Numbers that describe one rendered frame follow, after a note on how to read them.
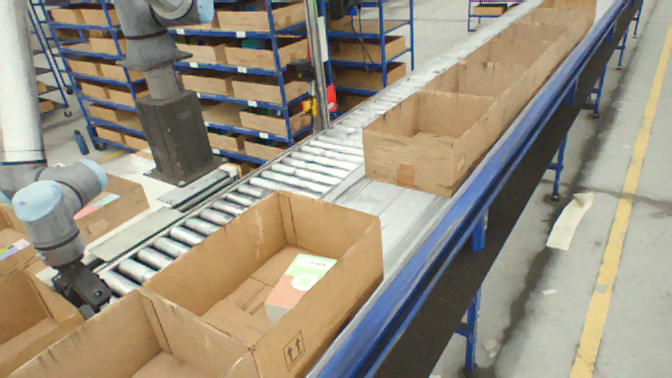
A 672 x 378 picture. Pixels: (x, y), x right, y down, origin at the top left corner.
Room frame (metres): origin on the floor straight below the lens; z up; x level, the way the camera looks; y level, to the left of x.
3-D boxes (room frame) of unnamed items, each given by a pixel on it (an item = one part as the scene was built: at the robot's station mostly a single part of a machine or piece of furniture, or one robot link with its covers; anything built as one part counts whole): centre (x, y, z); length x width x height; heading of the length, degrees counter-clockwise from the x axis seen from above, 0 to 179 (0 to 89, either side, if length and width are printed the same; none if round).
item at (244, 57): (2.76, 0.34, 0.99); 0.40 x 0.30 x 0.10; 49
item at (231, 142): (3.06, 0.72, 0.39); 0.40 x 0.30 x 0.10; 53
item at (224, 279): (0.73, 0.15, 0.96); 0.39 x 0.29 x 0.17; 143
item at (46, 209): (0.85, 0.63, 1.11); 0.10 x 0.09 x 0.12; 170
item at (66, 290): (0.86, 0.64, 0.94); 0.09 x 0.08 x 0.12; 53
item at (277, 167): (1.59, 0.07, 0.72); 0.52 x 0.05 x 0.05; 53
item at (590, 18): (2.91, -1.50, 0.96); 0.39 x 0.29 x 0.17; 143
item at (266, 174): (1.53, 0.11, 0.72); 0.52 x 0.05 x 0.05; 53
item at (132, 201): (1.47, 0.94, 0.80); 0.38 x 0.28 x 0.10; 54
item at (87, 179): (0.97, 0.62, 1.12); 0.12 x 0.12 x 0.09; 80
